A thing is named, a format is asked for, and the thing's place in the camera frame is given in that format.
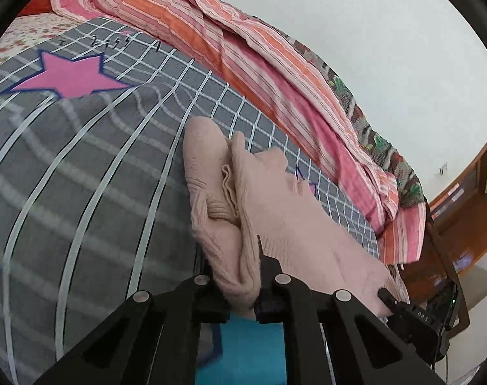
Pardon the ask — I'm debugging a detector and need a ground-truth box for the pink striped pillow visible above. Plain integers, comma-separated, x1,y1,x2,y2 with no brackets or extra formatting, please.
378,201,426,265

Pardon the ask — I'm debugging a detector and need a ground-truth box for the wooden bedside desk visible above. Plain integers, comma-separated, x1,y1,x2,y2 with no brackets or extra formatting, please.
428,136,487,277

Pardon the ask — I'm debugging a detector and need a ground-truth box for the grey checked star blanket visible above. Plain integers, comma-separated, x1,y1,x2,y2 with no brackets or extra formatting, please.
0,16,382,385

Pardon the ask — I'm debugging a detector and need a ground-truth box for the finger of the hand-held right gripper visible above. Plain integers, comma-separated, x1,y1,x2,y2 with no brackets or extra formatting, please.
378,288,406,315

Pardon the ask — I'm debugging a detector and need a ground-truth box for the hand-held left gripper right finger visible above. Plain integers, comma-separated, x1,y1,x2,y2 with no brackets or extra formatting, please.
253,235,448,385

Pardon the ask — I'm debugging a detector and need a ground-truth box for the floral patterned quilt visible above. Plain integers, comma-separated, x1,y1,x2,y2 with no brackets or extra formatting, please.
287,36,424,209

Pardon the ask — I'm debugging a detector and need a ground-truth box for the pink knit sweater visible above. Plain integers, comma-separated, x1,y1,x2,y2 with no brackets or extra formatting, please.
183,116,410,321

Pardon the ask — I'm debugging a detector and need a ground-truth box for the wooden footboard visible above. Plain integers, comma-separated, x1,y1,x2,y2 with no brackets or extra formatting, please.
398,204,471,333

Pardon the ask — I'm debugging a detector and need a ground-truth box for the pink orange striped quilt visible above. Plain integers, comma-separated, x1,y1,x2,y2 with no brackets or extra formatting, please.
48,0,400,229

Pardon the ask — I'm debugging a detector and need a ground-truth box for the red pillow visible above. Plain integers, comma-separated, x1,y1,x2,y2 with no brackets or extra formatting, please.
16,0,57,19

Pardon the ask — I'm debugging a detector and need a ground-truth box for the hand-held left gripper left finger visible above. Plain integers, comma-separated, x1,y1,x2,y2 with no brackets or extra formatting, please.
32,275,232,385

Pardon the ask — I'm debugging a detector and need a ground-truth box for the floral bed sheet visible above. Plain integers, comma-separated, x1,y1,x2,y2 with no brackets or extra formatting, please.
0,11,81,73

